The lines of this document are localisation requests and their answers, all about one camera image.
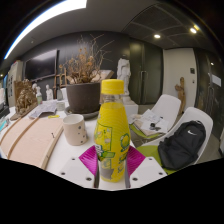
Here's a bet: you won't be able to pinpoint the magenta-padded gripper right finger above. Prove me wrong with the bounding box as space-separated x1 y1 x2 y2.
124 145 168 190

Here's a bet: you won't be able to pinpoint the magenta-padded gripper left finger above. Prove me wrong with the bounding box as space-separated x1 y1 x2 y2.
58 144 100 190

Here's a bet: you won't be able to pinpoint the yellow drink bottle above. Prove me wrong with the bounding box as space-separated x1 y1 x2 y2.
93 78 131 183

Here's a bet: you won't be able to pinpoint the white dotted cup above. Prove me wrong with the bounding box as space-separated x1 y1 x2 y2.
62 113 88 147

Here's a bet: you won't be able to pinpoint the black backpack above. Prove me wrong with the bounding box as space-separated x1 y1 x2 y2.
157 119 207 171

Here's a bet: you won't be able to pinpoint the stack of papers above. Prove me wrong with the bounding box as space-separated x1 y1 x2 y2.
128 109 170 137

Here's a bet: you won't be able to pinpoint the light wooden curved panel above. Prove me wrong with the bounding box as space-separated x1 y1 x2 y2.
0 116 64 170

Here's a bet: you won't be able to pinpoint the grey plant saucer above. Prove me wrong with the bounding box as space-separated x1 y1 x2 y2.
64 105 101 121

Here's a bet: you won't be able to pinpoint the small white cup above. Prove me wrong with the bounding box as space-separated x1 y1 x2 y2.
56 101 66 112

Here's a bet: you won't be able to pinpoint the printed paper sheets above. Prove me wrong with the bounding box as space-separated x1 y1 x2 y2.
28 100 58 120

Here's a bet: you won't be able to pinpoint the dried plant in brown pot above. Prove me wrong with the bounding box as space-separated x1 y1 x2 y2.
59 34 115 115

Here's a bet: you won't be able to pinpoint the white chair with backpack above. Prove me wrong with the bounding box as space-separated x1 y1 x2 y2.
136 106 214 175

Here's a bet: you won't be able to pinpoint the small white figurine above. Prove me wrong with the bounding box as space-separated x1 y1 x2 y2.
31 82 43 97
44 84 54 101

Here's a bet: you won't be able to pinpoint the slim wooden figure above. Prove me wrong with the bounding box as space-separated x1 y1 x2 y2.
174 76 187 116

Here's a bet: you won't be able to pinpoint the teal plastic packet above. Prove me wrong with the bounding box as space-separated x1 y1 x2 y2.
0 118 10 133

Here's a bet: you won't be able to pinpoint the brown wood carving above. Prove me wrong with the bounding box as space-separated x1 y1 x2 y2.
9 78 38 121

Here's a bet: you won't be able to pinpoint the small wooden easel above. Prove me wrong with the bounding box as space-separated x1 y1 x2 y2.
53 68 68 100

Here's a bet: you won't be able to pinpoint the tall white statue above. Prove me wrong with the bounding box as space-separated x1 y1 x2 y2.
116 57 132 96

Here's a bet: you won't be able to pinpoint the dark double door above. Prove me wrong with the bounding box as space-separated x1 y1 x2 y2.
129 38 165 105

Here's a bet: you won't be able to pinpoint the white statue pedestal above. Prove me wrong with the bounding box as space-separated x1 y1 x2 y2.
121 94 139 118

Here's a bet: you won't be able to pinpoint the black wall screen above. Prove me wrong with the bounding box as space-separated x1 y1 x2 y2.
23 49 60 82

